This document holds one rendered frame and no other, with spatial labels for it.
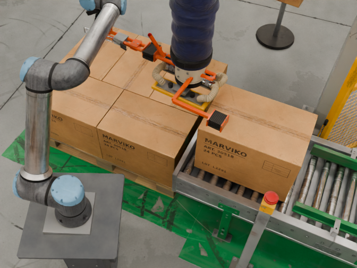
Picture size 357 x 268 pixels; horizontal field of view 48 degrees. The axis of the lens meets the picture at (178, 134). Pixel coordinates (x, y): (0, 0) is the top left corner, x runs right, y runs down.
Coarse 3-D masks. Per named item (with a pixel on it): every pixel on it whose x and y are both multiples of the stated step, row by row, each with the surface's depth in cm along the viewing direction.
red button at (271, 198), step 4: (268, 192) 194; (272, 192) 195; (264, 196) 194; (268, 196) 193; (272, 196) 193; (276, 196) 193; (268, 200) 192; (272, 200) 192; (276, 200) 192; (272, 204) 192
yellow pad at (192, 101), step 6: (156, 84) 231; (168, 84) 227; (174, 84) 230; (156, 90) 230; (162, 90) 228; (168, 90) 227; (192, 90) 228; (180, 96) 225; (186, 96) 225; (192, 96) 223; (186, 102) 223; (192, 102) 223; (198, 102) 222; (204, 102) 223; (198, 108) 222; (204, 108) 221
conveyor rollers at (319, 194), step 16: (192, 160) 263; (304, 176) 261; (320, 176) 260; (336, 176) 260; (352, 176) 260; (240, 192) 250; (256, 192) 250; (304, 192) 251; (320, 192) 251; (336, 192) 252; (352, 192) 252; (352, 240) 235
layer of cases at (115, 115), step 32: (128, 32) 340; (96, 64) 316; (128, 64) 317; (224, 64) 320; (64, 96) 295; (96, 96) 296; (128, 96) 297; (160, 96) 297; (64, 128) 300; (96, 128) 281; (128, 128) 279; (160, 128) 279; (192, 128) 283; (128, 160) 294; (160, 160) 274
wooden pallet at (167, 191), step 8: (56, 144) 329; (64, 144) 320; (72, 152) 328; (80, 152) 329; (88, 160) 324; (96, 160) 316; (104, 160) 310; (104, 168) 321; (112, 168) 315; (120, 168) 320; (128, 176) 316; (136, 176) 316; (144, 184) 312; (152, 184) 312; (160, 184) 299; (160, 192) 310; (168, 192) 304; (176, 192) 311
